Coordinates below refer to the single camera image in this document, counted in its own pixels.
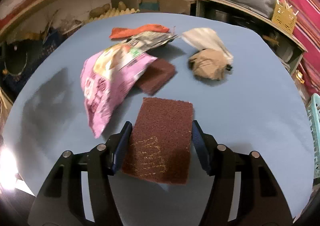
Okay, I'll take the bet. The maroon scouring pad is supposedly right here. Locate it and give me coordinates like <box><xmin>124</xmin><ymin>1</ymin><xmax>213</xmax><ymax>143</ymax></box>
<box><xmin>121</xmin><ymin>97</ymin><xmax>194</xmax><ymax>185</ymax></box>
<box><xmin>135</xmin><ymin>58</ymin><xmax>176</xmax><ymax>96</ymax></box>

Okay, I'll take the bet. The pink snack bag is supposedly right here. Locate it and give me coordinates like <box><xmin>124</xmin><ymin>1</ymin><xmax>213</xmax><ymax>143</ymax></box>
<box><xmin>80</xmin><ymin>43</ymin><xmax>157</xmax><ymax>138</ymax></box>

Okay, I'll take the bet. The brown paper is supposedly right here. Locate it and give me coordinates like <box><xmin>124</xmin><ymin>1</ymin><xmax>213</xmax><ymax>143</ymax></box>
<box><xmin>188</xmin><ymin>49</ymin><xmax>233</xmax><ymax>81</ymax></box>

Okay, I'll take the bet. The white plastic bag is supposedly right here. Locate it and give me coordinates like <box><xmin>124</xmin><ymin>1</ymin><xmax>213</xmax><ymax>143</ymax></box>
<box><xmin>181</xmin><ymin>27</ymin><xmax>233</xmax><ymax>65</ymax></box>

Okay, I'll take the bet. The orange plastic wrapper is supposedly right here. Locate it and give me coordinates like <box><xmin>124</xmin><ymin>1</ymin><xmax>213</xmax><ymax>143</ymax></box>
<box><xmin>109</xmin><ymin>24</ymin><xmax>170</xmax><ymax>39</ymax></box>

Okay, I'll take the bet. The printed black white snack bag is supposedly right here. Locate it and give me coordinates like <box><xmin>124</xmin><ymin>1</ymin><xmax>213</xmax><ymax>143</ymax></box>
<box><xmin>124</xmin><ymin>31</ymin><xmax>178</xmax><ymax>52</ymax></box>

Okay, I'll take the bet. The light blue laundry basket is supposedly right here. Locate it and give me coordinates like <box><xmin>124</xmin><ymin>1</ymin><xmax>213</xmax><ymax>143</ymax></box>
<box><xmin>306</xmin><ymin>93</ymin><xmax>320</xmax><ymax>179</ymax></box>

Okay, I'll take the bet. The grey wooden shelf unit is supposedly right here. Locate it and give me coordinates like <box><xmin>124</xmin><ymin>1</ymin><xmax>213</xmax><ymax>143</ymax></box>
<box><xmin>196</xmin><ymin>0</ymin><xmax>307</xmax><ymax>76</ymax></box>

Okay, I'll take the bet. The yellow perforated holder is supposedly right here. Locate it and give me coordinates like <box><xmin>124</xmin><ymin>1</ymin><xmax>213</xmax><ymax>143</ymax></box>
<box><xmin>271</xmin><ymin>0</ymin><xmax>299</xmax><ymax>35</ymax></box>

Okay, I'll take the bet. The yellow egg tray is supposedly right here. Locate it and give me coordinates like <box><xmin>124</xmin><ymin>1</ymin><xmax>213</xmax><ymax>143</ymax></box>
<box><xmin>82</xmin><ymin>8</ymin><xmax>140</xmax><ymax>25</ymax></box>

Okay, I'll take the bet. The striped pink curtain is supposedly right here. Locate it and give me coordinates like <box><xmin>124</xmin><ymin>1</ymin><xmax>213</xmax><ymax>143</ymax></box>
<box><xmin>280</xmin><ymin>0</ymin><xmax>320</xmax><ymax>95</ymax></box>

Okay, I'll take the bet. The cardboard box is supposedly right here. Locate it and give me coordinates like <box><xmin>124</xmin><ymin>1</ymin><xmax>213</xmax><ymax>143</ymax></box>
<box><xmin>139</xmin><ymin>0</ymin><xmax>197</xmax><ymax>16</ymax></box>

